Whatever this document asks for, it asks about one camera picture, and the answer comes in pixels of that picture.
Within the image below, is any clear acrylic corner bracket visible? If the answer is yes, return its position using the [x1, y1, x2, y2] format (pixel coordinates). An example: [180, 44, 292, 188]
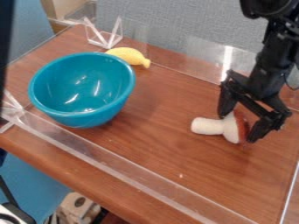
[83, 17, 123, 50]

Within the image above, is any white block under table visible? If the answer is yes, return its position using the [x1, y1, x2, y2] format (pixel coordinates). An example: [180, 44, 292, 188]
[55, 192, 101, 224]

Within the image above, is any yellow toy banana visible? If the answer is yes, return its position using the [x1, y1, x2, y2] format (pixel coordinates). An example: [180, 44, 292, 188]
[107, 47, 151, 68]

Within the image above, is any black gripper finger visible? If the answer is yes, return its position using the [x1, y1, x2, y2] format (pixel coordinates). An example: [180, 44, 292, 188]
[247, 115, 280, 143]
[217, 85, 237, 118]

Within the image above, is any clear acrylic back barrier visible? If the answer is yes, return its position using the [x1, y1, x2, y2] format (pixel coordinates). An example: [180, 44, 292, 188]
[127, 25, 299, 112]

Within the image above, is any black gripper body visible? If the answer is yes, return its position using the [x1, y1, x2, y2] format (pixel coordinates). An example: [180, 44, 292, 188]
[220, 69, 292, 128]

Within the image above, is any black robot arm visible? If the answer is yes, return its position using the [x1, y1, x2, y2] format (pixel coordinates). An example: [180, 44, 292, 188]
[217, 0, 299, 143]

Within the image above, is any clear acrylic left bracket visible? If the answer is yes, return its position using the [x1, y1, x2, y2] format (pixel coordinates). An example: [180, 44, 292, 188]
[0, 89, 24, 134]

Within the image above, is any blue bowl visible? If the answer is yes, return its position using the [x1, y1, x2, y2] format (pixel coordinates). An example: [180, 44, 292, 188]
[28, 52, 136, 129]

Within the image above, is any white brown toy mushroom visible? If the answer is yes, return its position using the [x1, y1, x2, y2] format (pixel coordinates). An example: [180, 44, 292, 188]
[191, 110, 249, 144]

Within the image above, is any clear acrylic barrier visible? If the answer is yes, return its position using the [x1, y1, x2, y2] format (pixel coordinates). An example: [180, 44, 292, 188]
[127, 25, 299, 112]
[0, 110, 257, 224]

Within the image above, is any clear acrylic front barrier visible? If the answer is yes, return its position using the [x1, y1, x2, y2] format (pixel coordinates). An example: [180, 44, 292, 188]
[0, 110, 257, 224]

